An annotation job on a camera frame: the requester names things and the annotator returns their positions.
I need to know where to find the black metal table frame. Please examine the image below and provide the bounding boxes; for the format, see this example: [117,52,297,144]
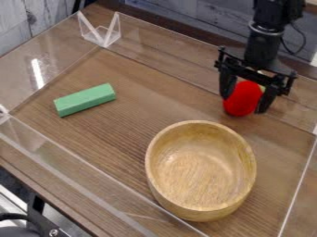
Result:
[26,194,70,237]

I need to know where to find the clear acrylic corner bracket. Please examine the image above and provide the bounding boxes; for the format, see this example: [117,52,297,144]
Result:
[76,12,121,48]

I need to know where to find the red plush strawberry toy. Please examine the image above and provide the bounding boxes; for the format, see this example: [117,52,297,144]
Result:
[223,81,263,117]

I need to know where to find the clear acrylic tray wall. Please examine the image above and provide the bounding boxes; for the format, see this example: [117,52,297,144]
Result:
[0,105,317,237]

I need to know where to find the green rectangular block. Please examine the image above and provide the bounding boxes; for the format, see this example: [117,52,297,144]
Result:
[53,83,116,118]

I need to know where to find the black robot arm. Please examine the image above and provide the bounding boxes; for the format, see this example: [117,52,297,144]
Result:
[214,0,306,117]

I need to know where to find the wooden bowl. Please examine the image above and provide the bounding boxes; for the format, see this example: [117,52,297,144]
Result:
[144,120,258,222]

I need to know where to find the black cable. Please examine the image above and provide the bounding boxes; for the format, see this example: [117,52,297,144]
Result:
[0,209,32,231]

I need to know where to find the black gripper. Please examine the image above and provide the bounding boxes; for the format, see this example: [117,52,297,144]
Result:
[214,46,297,114]

